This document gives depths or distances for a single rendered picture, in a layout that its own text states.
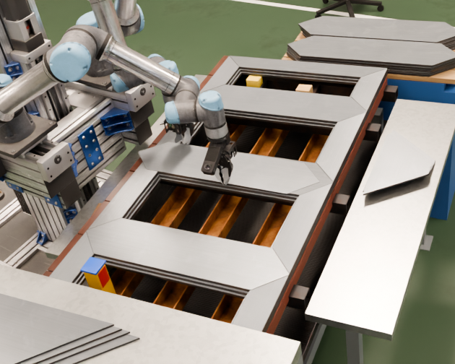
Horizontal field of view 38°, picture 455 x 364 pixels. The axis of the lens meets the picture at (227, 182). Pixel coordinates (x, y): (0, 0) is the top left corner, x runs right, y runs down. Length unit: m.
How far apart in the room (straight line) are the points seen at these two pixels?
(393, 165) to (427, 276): 0.83
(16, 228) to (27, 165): 1.01
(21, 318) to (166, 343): 0.40
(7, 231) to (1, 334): 1.78
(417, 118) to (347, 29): 0.68
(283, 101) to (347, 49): 0.47
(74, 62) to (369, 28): 1.59
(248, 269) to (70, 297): 0.55
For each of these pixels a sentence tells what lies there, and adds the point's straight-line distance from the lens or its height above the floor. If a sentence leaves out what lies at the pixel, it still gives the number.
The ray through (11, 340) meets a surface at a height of 1.07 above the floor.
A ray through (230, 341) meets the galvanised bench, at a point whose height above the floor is 1.05.
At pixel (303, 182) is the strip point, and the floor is 0.85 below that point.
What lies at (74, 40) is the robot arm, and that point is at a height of 1.45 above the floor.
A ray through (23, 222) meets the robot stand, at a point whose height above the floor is 0.21.
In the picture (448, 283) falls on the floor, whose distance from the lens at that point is 3.14.
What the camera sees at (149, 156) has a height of 0.85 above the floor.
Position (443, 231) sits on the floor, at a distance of 3.37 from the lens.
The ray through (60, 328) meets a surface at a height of 1.07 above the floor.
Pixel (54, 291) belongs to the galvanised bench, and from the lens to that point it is 1.88.
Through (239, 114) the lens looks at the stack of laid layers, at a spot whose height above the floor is 0.83.
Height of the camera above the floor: 2.32
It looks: 38 degrees down
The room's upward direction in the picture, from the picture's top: 11 degrees counter-clockwise
